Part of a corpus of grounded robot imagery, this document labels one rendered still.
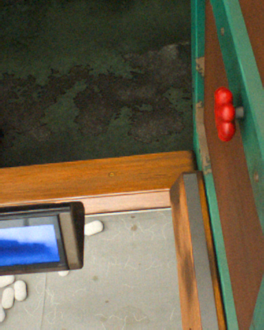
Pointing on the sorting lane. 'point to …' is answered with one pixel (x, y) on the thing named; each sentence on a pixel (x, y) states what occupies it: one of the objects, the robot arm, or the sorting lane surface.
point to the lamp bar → (42, 238)
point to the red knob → (226, 113)
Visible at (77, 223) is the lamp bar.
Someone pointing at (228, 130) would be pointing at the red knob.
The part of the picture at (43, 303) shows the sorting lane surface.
